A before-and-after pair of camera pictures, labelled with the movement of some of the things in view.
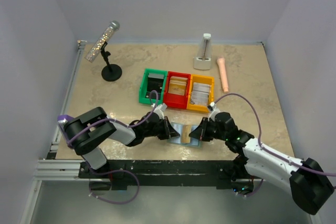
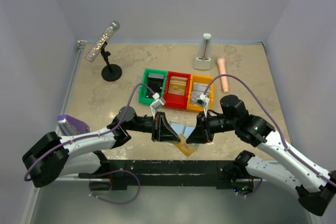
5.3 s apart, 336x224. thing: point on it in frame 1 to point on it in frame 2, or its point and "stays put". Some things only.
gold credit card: [185, 129] to [188, 149]
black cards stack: [155, 82] stays put
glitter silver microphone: [92, 54] stays put
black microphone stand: [111, 72] stays put
